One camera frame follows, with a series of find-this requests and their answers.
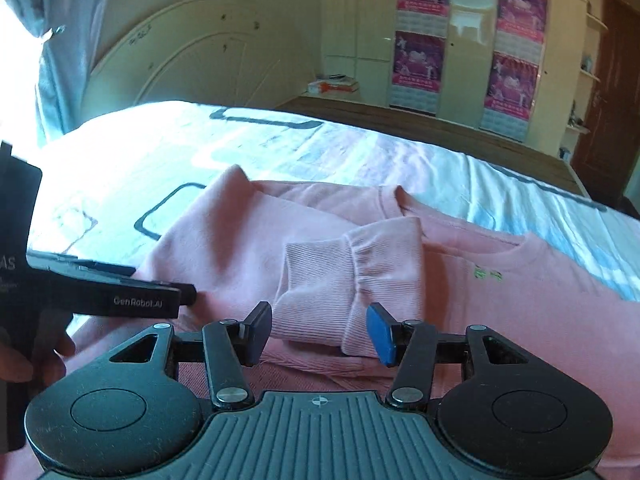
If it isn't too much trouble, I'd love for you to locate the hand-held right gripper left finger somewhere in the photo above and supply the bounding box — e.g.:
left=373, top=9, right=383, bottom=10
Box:
left=107, top=301, right=273, bottom=408

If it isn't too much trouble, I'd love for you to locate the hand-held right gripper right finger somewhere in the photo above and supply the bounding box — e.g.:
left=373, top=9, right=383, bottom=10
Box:
left=366, top=304, right=531, bottom=408

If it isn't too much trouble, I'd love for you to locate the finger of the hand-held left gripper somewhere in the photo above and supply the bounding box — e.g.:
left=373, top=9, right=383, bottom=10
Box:
left=29, top=269, right=197, bottom=319
left=27, top=250, right=137, bottom=277

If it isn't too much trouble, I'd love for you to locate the pink sweater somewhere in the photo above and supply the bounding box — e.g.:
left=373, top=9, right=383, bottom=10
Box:
left=65, top=164, right=640, bottom=480

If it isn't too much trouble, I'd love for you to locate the person's left hand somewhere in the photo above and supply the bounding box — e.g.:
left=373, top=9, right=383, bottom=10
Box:
left=0, top=312, right=76, bottom=385

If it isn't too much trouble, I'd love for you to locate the white blue printed bed sheet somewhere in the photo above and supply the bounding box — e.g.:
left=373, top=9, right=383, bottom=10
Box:
left=0, top=100, right=640, bottom=341

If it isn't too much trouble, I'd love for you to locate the grey curtain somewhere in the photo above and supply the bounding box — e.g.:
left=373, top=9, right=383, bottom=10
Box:
left=0, top=0, right=118, bottom=142

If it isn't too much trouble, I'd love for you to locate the cream curved headboard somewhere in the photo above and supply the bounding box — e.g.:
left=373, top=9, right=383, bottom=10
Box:
left=82, top=0, right=321, bottom=126

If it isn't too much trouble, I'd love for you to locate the white orange box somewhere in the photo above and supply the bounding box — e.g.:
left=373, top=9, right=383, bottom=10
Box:
left=307, top=79, right=360, bottom=96

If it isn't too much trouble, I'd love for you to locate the cream wardrobe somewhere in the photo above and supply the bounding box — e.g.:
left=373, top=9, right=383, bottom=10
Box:
left=320, top=0, right=607, bottom=158

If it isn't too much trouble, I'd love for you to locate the brown wooden door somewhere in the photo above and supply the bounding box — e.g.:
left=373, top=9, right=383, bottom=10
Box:
left=570, top=0, right=640, bottom=211

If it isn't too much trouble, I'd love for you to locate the cream corner wall shelf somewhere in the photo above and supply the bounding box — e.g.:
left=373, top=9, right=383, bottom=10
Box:
left=557, top=7, right=610, bottom=161

